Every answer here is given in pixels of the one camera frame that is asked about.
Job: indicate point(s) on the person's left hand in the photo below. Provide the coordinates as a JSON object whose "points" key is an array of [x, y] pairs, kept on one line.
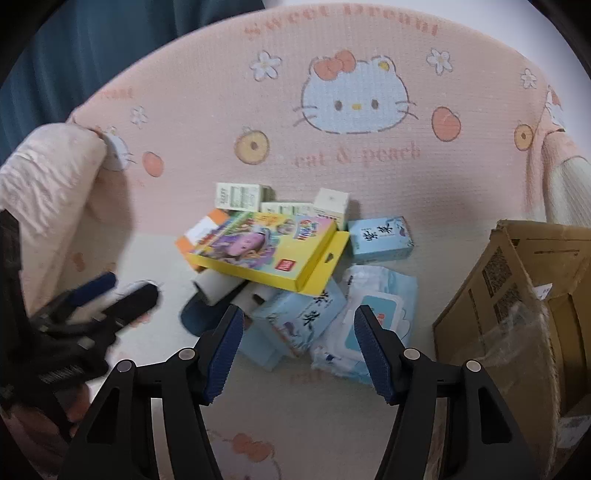
{"points": [[79, 404]]}

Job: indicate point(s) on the teal curtain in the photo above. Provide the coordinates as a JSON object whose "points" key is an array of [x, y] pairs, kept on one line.
{"points": [[92, 46]]}

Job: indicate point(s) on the blue wet wipes pack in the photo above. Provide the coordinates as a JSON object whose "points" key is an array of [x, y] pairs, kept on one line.
{"points": [[397, 297]]}

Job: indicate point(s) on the pink textured quilt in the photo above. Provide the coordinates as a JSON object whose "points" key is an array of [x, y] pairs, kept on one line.
{"points": [[46, 184]]}

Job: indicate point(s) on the small blue tissue box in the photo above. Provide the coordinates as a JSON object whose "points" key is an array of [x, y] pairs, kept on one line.
{"points": [[378, 240]]}

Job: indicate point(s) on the white paper roll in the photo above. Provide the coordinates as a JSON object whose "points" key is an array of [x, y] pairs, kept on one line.
{"points": [[251, 300], [217, 286]]}

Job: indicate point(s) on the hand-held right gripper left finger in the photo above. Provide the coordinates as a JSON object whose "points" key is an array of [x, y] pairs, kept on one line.
{"points": [[226, 355]]}

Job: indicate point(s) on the large blue tissue box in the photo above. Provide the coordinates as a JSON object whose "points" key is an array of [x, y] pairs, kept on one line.
{"points": [[295, 323]]}

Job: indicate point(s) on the dark blue fabric pad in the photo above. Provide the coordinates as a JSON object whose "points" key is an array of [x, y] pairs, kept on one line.
{"points": [[198, 318]]}

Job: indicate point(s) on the yellow colourful toy box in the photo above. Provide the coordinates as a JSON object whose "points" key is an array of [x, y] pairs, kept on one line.
{"points": [[258, 244]]}

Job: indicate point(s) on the white cube box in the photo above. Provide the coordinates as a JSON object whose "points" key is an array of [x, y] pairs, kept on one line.
{"points": [[330, 203]]}

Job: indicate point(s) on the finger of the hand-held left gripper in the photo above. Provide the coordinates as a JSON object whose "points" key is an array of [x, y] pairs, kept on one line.
{"points": [[134, 302], [92, 288]]}

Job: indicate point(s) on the pink cat printed blanket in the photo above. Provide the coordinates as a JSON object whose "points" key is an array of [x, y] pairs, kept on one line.
{"points": [[184, 115]]}

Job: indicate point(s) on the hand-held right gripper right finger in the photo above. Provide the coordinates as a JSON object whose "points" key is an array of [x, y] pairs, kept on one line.
{"points": [[371, 355]]}

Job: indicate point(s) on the orange and white box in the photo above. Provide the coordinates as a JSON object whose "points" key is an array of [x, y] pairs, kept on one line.
{"points": [[203, 230]]}

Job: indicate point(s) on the white green printed box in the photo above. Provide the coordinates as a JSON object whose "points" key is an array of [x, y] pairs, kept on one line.
{"points": [[284, 208], [240, 196]]}

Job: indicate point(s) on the brown cardboard box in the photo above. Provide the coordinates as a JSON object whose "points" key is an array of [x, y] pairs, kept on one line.
{"points": [[498, 300]]}

